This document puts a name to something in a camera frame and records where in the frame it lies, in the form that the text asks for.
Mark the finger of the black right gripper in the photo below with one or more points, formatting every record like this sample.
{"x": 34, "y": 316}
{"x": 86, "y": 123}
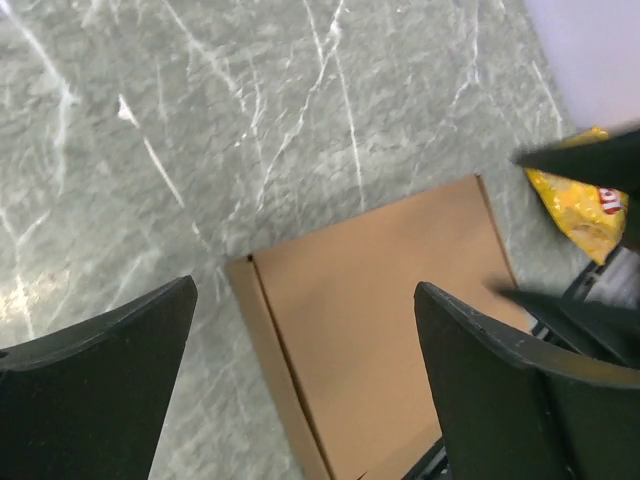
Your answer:
{"x": 611, "y": 163}
{"x": 591, "y": 328}

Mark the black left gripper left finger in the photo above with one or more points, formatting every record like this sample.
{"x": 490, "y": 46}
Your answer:
{"x": 89, "y": 401}

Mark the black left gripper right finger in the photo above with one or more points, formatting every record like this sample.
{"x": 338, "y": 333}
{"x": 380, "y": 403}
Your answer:
{"x": 512, "y": 406}

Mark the brown cardboard paper box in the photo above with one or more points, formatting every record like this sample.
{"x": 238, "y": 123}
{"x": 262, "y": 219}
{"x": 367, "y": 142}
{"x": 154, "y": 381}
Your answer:
{"x": 331, "y": 318}

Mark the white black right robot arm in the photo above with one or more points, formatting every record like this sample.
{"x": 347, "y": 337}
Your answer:
{"x": 616, "y": 282}

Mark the yellow Lays chips bag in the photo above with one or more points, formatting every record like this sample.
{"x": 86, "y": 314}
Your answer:
{"x": 593, "y": 217}

